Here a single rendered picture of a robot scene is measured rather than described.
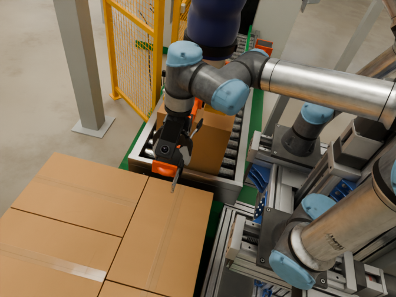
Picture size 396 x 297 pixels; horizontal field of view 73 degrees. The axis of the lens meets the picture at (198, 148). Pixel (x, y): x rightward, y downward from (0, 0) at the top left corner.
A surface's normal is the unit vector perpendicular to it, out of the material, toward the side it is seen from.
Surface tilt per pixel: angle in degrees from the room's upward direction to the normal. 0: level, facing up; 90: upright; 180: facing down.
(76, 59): 90
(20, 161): 0
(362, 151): 90
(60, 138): 0
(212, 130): 90
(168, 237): 0
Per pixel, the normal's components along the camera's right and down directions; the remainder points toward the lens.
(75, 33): -0.21, 0.70
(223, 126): 0.14, -0.68
